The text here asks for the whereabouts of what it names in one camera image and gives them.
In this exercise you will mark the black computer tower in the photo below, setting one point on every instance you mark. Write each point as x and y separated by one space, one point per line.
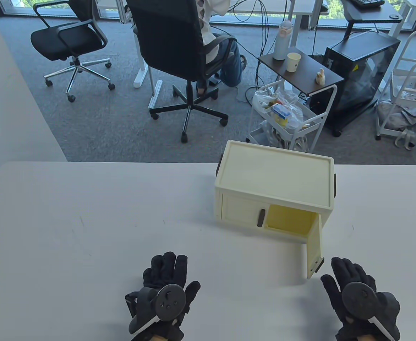
360 67

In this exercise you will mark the grey crumpled bag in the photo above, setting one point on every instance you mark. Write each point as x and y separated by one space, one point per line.
398 115

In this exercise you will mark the black round hand tracker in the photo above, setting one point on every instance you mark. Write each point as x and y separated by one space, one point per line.
359 298
170 302

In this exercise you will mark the clear plastic bag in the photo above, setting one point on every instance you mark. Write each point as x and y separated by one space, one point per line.
293 112

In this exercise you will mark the white cart with dark top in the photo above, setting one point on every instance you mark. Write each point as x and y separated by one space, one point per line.
307 72

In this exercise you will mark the person's right forearm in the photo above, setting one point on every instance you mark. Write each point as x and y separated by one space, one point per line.
366 337

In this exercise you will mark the black high-back office chair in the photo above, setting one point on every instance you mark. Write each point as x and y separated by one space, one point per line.
169 32

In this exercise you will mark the dark desk with black legs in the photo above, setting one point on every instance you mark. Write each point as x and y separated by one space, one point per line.
375 14

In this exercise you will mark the black mesh chair chrome base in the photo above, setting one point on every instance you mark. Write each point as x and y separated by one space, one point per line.
64 41

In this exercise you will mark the person's right hand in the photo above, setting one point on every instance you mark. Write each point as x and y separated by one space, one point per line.
351 273

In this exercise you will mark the yellow blue snack packet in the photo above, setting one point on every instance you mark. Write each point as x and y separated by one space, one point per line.
280 113

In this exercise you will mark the black keyboard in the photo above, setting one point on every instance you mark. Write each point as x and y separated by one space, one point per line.
367 3

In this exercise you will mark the white paper cup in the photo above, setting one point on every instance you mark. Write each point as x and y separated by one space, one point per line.
293 63

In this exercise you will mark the cream cabinet door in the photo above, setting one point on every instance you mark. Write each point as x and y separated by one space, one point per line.
314 245
240 211

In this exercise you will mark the person's left forearm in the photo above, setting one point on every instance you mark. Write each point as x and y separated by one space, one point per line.
160 337

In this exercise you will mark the cream plastic cabinet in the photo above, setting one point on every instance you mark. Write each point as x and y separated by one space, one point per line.
275 174

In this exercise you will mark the small beige figurine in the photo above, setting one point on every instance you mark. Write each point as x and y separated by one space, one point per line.
321 77

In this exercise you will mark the pale blue water bottle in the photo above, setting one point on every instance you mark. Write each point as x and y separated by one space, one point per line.
282 44

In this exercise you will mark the person's left hand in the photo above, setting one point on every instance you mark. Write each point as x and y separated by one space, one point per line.
167 268

